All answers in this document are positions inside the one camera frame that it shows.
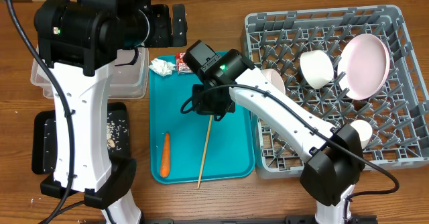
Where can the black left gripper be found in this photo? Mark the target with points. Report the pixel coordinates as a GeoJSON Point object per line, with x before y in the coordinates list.
{"type": "Point", "coordinates": [161, 17]}

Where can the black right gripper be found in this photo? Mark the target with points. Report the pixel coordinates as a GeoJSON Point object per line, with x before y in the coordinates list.
{"type": "Point", "coordinates": [211, 108]}

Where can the red snack wrapper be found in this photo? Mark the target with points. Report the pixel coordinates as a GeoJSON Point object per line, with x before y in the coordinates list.
{"type": "Point", "coordinates": [181, 66]}

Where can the white tissue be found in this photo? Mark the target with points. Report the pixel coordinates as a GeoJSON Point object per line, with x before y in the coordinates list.
{"type": "Point", "coordinates": [162, 67]}

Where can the pink bowl with food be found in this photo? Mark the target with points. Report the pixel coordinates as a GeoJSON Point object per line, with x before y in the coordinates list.
{"type": "Point", "coordinates": [275, 79]}

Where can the orange carrot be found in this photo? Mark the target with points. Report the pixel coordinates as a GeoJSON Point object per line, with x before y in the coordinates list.
{"type": "Point", "coordinates": [165, 165]}

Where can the white bowl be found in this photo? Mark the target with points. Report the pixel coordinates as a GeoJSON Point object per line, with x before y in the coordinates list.
{"type": "Point", "coordinates": [316, 68]}

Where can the large white plate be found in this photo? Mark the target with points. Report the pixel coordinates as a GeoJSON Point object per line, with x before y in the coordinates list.
{"type": "Point", "coordinates": [365, 64]}

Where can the pale green cup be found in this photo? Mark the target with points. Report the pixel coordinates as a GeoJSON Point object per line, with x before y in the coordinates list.
{"type": "Point", "coordinates": [364, 130]}

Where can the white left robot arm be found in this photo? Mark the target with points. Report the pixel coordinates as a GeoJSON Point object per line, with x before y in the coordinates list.
{"type": "Point", "coordinates": [78, 43]}

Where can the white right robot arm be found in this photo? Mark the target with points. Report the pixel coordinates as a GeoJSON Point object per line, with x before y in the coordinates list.
{"type": "Point", "coordinates": [333, 157]}

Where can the grey dishwasher rack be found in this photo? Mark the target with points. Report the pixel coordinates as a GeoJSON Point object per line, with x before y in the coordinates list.
{"type": "Point", "coordinates": [398, 113]}

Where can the teal plastic tray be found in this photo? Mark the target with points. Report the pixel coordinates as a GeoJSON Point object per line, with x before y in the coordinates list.
{"type": "Point", "coordinates": [230, 151]}

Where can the clear plastic bin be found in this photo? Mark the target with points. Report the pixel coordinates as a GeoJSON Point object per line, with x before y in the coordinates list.
{"type": "Point", "coordinates": [128, 82]}

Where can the rice and peanuts pile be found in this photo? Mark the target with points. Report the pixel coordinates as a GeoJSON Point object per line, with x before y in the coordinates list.
{"type": "Point", "coordinates": [117, 134]}

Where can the black tray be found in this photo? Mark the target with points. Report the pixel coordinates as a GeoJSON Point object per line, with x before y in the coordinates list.
{"type": "Point", "coordinates": [44, 151]}

